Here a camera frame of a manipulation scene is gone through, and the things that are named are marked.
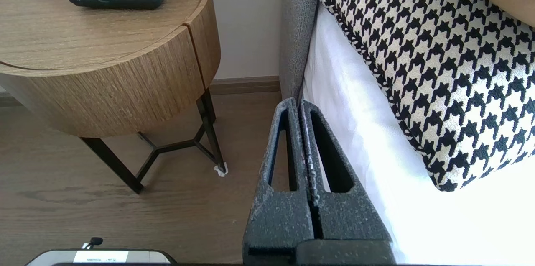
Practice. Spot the black metal table legs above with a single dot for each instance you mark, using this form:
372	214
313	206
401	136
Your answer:
113	165

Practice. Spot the black white houndstooth pillow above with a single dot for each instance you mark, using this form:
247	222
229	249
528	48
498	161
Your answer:
439	69

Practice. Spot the round wooden bedside table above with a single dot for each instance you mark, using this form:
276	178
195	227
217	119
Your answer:
83	27

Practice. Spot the white table foot pad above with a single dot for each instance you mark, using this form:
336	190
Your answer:
220	170

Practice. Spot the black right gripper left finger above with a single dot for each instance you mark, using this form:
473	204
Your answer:
280	220

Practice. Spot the grey fabric headboard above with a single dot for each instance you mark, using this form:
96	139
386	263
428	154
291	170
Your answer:
296	27

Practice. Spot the small black knob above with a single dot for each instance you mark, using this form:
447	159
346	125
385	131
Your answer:
96	241

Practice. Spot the round wooden side table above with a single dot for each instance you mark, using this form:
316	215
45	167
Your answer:
104	98

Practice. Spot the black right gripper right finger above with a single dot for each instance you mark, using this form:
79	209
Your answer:
351	220

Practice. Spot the white labelled robot housing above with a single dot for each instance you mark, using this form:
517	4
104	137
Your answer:
62	258

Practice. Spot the white bed with grey headboard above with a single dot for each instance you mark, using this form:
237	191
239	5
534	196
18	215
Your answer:
459	224

